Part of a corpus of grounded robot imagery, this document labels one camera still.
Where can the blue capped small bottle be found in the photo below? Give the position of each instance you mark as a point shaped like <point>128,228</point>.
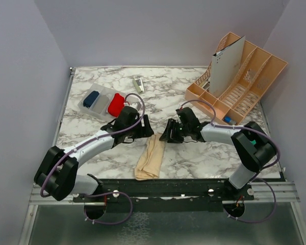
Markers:
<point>229,121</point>

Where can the navy rolled underwear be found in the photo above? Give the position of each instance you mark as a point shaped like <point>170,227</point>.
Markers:
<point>90,99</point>

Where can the white folder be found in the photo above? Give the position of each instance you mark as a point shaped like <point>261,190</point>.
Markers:
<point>224,67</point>

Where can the red boxer underwear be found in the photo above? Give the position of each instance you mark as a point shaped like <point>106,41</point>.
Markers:
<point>116,105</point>

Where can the grey rolled underwear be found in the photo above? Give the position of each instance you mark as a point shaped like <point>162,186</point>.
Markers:
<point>101,104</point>

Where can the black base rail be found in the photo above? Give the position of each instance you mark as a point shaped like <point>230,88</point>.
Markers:
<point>166,195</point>

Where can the clear plastic storage box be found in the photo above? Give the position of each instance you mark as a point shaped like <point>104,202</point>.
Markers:
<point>102,91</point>

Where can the beige underwear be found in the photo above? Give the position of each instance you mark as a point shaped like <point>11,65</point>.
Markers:
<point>149,164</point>

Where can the peach desk organizer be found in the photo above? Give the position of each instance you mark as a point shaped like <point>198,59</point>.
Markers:
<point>258,70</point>

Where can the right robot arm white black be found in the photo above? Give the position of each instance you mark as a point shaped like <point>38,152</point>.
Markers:
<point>254,148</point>

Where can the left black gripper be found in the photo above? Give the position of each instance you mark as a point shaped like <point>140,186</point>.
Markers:
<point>144,131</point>

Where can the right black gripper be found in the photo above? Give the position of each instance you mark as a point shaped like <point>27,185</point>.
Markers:
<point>172,124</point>

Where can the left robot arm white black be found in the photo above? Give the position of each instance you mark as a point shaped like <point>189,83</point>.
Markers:
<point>58,175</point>

